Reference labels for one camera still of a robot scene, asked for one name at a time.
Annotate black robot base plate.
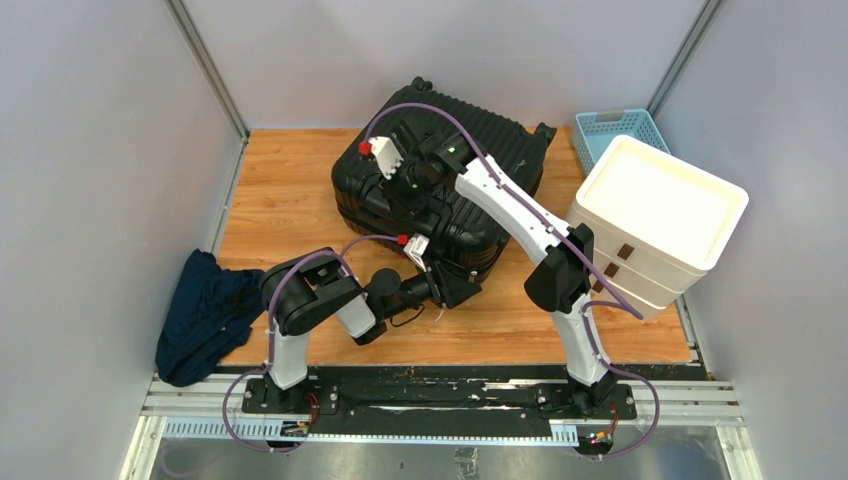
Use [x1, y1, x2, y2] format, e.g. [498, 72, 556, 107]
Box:
[228, 364, 708, 441]

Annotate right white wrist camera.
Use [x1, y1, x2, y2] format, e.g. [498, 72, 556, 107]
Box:
[364, 136, 404, 180]

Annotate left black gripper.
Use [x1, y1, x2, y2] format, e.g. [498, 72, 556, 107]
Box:
[381, 255, 481, 319]

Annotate light blue plastic basket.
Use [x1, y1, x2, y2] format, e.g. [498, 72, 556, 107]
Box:
[572, 109, 670, 175]

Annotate dark blue cloth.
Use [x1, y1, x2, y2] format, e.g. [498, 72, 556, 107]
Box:
[155, 249, 264, 387]

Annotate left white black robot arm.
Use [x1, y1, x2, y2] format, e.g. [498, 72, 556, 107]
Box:
[259, 248, 482, 413]

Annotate aluminium frame post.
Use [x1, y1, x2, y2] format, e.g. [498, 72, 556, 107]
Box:
[646, 0, 725, 119]
[164, 0, 250, 144]

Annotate white three-drawer storage unit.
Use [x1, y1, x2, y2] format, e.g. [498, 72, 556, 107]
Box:
[566, 135, 749, 320]

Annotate left aluminium frame post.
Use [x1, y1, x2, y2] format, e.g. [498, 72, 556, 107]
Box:
[164, 0, 250, 144]

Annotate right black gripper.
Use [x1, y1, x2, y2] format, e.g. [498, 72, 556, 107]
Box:
[374, 159, 434, 223]

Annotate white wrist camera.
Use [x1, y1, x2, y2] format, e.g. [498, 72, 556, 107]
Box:
[403, 234, 429, 272]
[364, 136, 404, 180]

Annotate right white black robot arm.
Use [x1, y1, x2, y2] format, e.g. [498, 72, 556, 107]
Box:
[361, 132, 616, 418]

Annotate black ribbed hard-shell suitcase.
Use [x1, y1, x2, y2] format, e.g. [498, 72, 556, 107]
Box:
[331, 76, 556, 283]

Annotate right aluminium frame post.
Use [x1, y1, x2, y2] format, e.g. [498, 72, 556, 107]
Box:
[646, 0, 725, 119]

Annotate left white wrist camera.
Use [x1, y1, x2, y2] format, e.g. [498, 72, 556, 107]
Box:
[403, 234, 429, 272]

